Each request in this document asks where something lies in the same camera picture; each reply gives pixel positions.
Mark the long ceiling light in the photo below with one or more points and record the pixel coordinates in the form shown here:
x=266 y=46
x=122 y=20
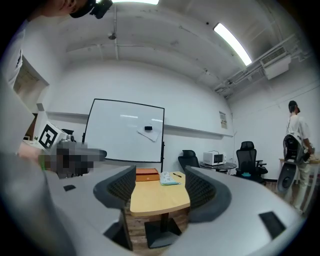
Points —
x=232 y=43

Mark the orange flat box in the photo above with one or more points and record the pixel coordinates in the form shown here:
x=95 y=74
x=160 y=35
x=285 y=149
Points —
x=147 y=174

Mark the white wall air conditioner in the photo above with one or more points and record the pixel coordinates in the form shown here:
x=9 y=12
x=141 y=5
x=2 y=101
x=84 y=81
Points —
x=276 y=62

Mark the ceiling light panel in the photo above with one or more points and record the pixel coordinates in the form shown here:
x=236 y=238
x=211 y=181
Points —
x=135 y=1

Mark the black head-worn camera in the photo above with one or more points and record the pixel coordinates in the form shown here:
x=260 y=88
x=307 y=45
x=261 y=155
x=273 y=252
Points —
x=100 y=8

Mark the round dark side table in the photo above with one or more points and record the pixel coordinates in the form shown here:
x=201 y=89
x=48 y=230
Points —
x=220 y=166

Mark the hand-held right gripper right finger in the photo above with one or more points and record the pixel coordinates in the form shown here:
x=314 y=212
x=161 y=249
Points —
x=207 y=195

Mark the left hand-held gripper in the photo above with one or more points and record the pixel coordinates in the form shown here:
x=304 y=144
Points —
x=53 y=140

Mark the white paper sheet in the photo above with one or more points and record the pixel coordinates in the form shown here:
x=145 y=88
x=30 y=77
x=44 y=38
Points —
x=150 y=136

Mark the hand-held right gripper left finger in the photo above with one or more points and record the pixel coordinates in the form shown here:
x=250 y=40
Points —
x=117 y=186

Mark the grey rounded device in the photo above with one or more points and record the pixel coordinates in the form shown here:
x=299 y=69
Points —
x=287 y=177

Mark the white ceiling pipes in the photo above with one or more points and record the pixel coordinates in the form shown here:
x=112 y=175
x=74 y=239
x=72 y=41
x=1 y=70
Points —
x=237 y=80

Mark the black pen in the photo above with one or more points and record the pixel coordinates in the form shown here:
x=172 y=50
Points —
x=177 y=174

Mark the person's left forearm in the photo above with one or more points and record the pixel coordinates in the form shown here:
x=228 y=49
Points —
x=28 y=151

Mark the wall poster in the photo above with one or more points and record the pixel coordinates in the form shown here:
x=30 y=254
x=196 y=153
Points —
x=223 y=120

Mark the black framed whiteboard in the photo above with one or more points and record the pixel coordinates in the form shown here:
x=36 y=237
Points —
x=125 y=130

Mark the black whiteboard eraser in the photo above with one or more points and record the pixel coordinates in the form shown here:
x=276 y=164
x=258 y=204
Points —
x=148 y=128

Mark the light blue patterned pencil pouch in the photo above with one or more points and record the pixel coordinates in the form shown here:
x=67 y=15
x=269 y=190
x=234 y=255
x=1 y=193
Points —
x=168 y=178

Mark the black office chair with headrest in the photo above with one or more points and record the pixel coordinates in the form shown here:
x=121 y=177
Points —
x=248 y=160

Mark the teal object on chair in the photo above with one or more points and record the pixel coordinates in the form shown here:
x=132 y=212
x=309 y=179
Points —
x=246 y=174

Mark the black table pedestal base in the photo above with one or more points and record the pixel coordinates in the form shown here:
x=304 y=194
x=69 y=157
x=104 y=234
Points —
x=162 y=232

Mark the white microwave oven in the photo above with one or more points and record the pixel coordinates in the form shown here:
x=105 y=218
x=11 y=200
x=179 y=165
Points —
x=214 y=158

